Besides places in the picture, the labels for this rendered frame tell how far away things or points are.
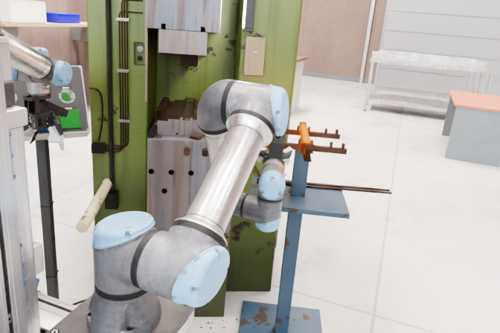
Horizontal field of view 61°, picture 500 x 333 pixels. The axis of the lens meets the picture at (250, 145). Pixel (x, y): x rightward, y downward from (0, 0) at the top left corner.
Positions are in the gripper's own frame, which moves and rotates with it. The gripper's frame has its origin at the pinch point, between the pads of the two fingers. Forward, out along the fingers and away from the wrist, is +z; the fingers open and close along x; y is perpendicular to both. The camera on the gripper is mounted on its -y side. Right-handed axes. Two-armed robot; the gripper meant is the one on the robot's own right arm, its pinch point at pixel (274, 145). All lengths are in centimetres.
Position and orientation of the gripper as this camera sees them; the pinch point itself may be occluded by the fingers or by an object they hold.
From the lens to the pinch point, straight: 153.2
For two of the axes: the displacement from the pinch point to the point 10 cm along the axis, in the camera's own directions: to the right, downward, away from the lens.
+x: 9.9, 1.0, -0.4
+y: -0.8, 9.5, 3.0
